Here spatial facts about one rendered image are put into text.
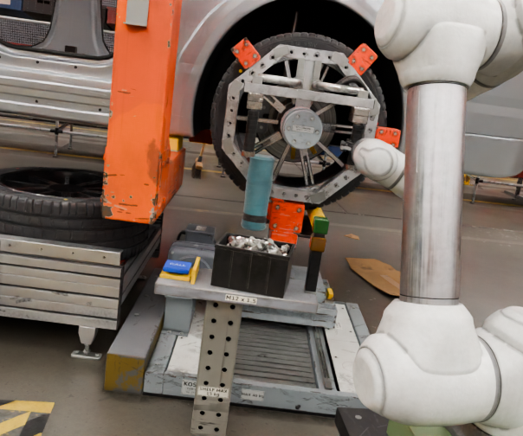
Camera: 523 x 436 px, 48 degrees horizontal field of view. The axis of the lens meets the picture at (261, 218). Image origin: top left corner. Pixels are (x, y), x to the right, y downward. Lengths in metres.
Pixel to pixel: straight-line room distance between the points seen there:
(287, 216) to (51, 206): 0.83
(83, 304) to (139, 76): 0.78
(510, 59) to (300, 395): 1.19
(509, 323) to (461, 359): 0.14
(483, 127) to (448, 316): 1.49
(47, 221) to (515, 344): 1.54
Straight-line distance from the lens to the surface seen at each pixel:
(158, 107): 1.78
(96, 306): 2.05
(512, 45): 1.15
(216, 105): 2.21
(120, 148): 1.81
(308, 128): 1.98
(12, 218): 2.17
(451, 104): 1.06
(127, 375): 1.92
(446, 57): 1.05
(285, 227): 2.17
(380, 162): 1.54
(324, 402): 1.93
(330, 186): 2.16
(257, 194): 2.02
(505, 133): 2.46
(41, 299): 2.09
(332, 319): 2.34
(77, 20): 4.20
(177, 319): 2.15
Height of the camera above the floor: 1.00
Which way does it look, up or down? 13 degrees down
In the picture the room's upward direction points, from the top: 8 degrees clockwise
